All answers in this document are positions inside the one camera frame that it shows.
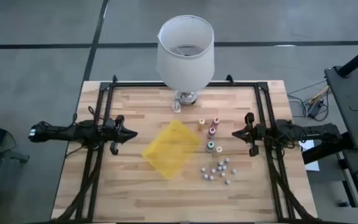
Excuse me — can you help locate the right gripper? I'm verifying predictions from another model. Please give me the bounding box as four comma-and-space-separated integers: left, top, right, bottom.
231, 112, 265, 157

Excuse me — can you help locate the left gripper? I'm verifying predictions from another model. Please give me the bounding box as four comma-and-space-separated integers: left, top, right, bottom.
106, 114, 139, 156

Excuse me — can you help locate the yellow translucent plastic bin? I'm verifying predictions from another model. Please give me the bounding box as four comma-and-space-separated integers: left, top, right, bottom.
141, 119, 202, 180

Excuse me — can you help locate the small clear plastic tag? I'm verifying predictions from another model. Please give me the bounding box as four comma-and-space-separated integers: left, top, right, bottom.
171, 98, 182, 114

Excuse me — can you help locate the black power adapter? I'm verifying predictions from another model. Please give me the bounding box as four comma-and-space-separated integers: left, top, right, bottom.
306, 99, 325, 121

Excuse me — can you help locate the white paper sheet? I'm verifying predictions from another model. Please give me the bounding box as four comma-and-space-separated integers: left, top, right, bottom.
299, 138, 321, 172

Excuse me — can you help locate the black stand leg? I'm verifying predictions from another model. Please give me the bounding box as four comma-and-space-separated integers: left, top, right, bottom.
301, 132, 356, 166

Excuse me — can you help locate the white shade table lamp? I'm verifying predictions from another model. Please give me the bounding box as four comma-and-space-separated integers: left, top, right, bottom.
156, 14, 216, 106

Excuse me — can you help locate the grey equipment cart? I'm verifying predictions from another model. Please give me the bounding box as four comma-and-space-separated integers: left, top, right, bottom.
0, 124, 30, 224

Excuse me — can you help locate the grey side table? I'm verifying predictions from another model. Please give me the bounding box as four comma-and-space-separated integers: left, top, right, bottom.
324, 63, 358, 152

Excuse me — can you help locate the black diagonal pole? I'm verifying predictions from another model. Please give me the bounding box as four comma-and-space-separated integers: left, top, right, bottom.
336, 39, 358, 78

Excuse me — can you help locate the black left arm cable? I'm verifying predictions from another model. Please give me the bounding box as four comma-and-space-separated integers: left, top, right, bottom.
71, 105, 105, 125

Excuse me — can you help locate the black metal table frame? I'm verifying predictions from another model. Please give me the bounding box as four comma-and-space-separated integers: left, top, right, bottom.
50, 74, 320, 224

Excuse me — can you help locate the yellow cable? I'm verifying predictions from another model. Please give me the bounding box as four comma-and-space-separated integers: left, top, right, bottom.
308, 85, 331, 105

